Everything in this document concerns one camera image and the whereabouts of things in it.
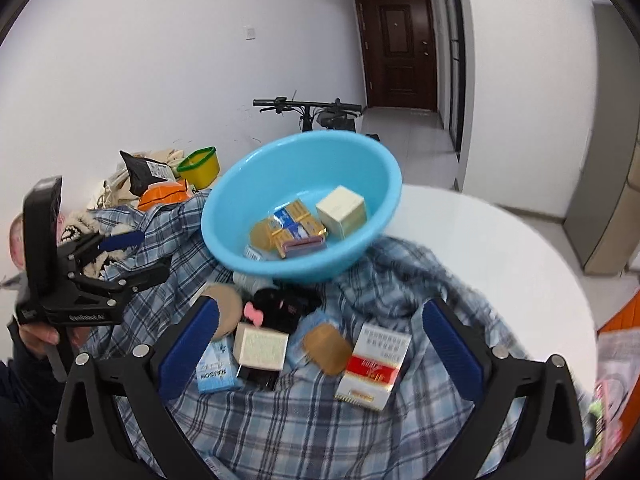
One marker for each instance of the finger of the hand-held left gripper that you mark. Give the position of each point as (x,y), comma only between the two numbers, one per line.
(120,242)
(140,280)

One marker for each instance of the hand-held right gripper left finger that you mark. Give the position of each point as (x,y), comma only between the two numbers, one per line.
(187,350)

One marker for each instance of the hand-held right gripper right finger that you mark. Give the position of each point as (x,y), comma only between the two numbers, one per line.
(452,355)

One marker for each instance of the grey small box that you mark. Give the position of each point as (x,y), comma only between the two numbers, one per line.
(252,252)

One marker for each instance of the brown rounded pad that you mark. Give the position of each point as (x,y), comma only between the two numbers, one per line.
(327,347)
(260,235)

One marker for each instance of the pink packet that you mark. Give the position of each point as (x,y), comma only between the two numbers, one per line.
(303,247)

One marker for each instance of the gold and blue cigarette pack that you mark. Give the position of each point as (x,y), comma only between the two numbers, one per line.
(292,214)

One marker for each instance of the small gold blue cigarette pack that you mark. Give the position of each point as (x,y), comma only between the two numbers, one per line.
(307,234)

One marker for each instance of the large cream box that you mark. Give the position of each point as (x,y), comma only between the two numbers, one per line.
(342,210)

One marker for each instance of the light blue plastic basin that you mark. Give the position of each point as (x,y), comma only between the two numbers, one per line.
(310,170)

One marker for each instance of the person's left forearm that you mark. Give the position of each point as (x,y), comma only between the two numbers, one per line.
(25,410)

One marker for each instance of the person's left hand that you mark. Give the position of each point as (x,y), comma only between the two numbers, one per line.
(35,337)

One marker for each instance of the light blue cigarette pack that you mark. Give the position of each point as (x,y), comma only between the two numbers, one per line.
(215,367)

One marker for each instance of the black white fur-trimmed knit garment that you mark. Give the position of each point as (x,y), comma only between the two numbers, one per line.
(80,227)

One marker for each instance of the beige canvas bag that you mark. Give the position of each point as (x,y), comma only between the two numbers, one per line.
(110,190)

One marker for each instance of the beige round powder puff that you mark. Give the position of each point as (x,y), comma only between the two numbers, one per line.
(225,305)

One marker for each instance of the orange snack packet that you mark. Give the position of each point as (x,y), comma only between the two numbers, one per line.
(162,195)

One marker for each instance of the black plastic bag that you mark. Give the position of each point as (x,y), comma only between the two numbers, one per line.
(137,172)

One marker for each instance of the pink bow hair clip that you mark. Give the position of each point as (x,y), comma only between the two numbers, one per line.
(252,315)

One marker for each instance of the small cream box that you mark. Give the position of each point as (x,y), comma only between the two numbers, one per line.
(262,350)

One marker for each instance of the black flat case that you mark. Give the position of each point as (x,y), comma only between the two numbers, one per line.
(257,381)

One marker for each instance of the red and white cigarette pack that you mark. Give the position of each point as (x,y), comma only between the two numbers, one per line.
(372,370)

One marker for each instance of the black plush toy pink bow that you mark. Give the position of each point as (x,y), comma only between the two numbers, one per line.
(282,300)

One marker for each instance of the yellow cup with green rim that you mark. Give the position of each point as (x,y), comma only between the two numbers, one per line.
(200,167)

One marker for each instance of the blue plaid shirt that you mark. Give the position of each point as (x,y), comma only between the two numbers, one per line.
(280,425)

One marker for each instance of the colourful printed bag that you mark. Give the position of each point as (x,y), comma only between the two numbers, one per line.
(607,420)

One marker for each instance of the orange quilted chair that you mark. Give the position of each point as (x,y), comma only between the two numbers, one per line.
(622,317)

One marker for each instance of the gold refrigerator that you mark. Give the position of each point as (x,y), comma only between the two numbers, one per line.
(610,160)

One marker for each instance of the black framed glass door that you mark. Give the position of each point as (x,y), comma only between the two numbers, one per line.
(454,60)

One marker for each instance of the dark brown entrance door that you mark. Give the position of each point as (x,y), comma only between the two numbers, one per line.
(397,50)

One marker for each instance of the white wall switch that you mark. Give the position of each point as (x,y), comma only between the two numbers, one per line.
(250,32)

